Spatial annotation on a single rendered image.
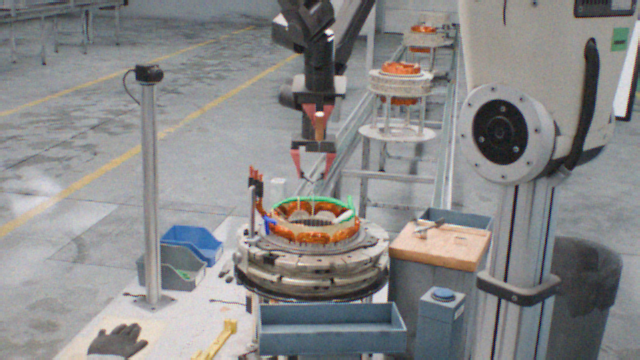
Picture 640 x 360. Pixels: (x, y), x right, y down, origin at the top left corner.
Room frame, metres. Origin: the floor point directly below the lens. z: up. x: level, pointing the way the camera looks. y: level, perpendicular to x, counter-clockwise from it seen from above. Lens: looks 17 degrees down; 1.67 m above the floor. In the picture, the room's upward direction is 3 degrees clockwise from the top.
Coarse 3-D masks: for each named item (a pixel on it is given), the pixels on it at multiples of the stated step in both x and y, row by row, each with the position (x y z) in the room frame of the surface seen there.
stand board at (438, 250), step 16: (400, 240) 1.57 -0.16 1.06; (416, 240) 1.58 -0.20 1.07; (432, 240) 1.58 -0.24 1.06; (448, 240) 1.59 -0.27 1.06; (480, 240) 1.60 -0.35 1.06; (400, 256) 1.53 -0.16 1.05; (416, 256) 1.51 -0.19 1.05; (432, 256) 1.50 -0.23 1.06; (448, 256) 1.49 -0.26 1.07; (464, 256) 1.50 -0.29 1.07; (480, 256) 1.52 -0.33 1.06
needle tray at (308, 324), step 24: (264, 312) 1.23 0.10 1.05; (288, 312) 1.24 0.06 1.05; (312, 312) 1.24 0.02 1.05; (336, 312) 1.25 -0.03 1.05; (360, 312) 1.25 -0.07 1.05; (384, 312) 1.26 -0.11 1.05; (264, 336) 1.13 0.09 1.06; (288, 336) 1.13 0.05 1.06; (312, 336) 1.14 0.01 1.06; (336, 336) 1.14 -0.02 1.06; (360, 336) 1.15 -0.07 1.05; (384, 336) 1.15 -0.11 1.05
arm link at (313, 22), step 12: (276, 0) 1.37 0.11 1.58; (288, 0) 1.34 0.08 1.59; (300, 0) 1.34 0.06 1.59; (312, 0) 1.37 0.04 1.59; (324, 0) 1.37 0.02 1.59; (288, 12) 1.36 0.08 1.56; (300, 12) 1.34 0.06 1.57; (312, 12) 1.36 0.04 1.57; (324, 12) 1.37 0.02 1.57; (312, 24) 1.35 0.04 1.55
